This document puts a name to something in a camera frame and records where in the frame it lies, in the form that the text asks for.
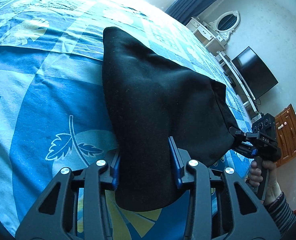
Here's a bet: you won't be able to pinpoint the brown wooden cabinet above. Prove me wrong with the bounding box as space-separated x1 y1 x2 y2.
275 104 296 167

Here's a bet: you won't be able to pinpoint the striped sleeve right forearm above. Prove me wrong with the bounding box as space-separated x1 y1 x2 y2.
264 192 296 237

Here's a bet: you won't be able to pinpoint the white television console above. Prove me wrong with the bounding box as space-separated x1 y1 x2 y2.
216 51 259 114

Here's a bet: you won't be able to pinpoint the oval white framed mirror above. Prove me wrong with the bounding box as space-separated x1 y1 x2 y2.
209 10 240 41

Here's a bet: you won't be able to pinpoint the person's right hand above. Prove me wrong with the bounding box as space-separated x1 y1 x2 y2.
248 159 282 205

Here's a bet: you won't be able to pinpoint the white vanity dresser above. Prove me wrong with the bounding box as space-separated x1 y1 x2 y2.
186 17 227 56

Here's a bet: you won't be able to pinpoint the black pants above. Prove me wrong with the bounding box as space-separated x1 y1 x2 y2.
102 27 237 212

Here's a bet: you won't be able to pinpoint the black flat screen television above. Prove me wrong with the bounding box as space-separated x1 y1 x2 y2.
232 47 278 100

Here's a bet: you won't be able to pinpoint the blue patterned bed sheet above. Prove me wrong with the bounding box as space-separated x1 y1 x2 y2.
0 0 254 240

